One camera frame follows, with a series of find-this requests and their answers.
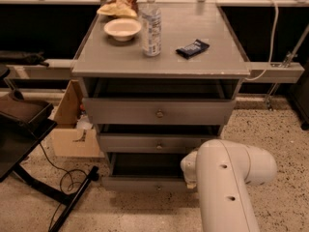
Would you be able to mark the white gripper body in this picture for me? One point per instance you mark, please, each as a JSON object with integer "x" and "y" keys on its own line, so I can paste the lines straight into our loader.
{"x": 188, "y": 167}

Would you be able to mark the grey bottom drawer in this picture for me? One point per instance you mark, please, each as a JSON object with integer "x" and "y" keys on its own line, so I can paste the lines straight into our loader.
{"x": 145, "y": 184}

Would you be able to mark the grey drawer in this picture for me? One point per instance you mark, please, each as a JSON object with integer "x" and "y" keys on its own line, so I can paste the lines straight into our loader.
{"x": 145, "y": 184}
{"x": 155, "y": 138}
{"x": 137, "y": 101}

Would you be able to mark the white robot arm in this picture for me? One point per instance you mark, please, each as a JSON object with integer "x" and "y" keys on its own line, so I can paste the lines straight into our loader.
{"x": 221, "y": 171}

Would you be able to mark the grey drawer cabinet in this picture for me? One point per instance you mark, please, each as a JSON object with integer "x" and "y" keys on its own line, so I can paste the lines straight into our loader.
{"x": 182, "y": 24}

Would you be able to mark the grey middle drawer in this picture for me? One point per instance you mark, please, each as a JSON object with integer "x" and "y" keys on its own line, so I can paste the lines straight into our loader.
{"x": 155, "y": 138}

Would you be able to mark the grey top drawer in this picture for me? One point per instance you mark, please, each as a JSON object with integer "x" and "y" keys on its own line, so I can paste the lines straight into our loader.
{"x": 137, "y": 101}

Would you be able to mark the dark blue snack packet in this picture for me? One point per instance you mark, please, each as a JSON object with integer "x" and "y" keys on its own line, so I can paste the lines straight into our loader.
{"x": 193, "y": 49}

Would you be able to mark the cardboard box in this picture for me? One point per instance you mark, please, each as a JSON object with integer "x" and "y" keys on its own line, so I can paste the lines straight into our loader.
{"x": 74, "y": 135}

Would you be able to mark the clear plastic water bottle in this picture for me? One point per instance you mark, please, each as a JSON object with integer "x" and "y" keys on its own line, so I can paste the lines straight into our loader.
{"x": 151, "y": 28}

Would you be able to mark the white bowl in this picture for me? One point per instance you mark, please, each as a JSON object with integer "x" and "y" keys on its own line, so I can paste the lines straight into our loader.
{"x": 122, "y": 29}

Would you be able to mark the yellow crumpled cloth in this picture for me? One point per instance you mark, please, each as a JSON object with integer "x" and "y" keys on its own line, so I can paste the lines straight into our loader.
{"x": 118, "y": 9}

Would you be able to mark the black stand with tray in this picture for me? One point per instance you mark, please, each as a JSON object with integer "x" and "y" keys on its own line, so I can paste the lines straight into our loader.
{"x": 18, "y": 139}

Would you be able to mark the brown cushion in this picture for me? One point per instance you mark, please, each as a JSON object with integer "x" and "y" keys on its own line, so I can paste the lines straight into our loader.
{"x": 13, "y": 104}

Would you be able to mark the aluminium frame rail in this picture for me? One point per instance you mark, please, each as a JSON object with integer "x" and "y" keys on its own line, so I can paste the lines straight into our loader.
{"x": 61, "y": 70}

